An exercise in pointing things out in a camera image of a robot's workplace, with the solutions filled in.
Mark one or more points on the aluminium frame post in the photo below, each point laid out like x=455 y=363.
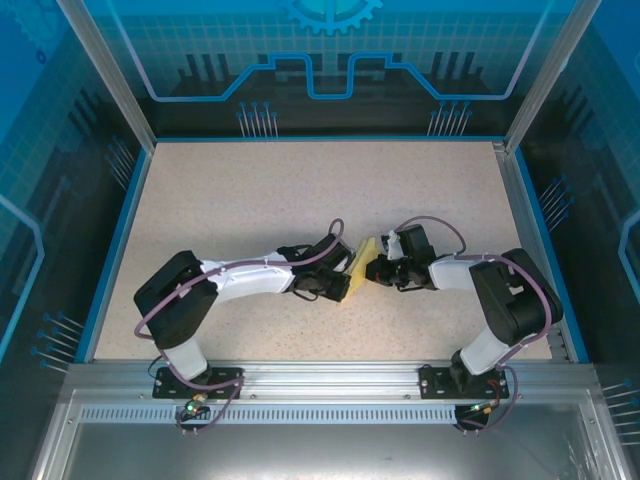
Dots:
x=112 y=75
x=542 y=75

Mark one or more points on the aluminium mounting rail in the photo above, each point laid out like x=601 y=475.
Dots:
x=325 y=380

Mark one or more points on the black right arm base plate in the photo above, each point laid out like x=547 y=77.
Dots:
x=432 y=382

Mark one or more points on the grey metal tray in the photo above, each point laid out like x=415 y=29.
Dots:
x=320 y=455

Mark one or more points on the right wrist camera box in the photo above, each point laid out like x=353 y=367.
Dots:
x=392 y=244

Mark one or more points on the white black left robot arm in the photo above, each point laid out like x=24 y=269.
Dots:
x=175 y=300

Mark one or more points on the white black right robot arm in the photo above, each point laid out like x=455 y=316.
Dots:
x=520 y=300

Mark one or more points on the aluminium side rail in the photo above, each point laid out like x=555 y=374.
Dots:
x=527 y=225

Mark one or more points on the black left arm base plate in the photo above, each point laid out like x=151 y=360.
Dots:
x=225 y=387

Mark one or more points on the yellow cloth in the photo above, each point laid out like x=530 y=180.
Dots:
x=356 y=285

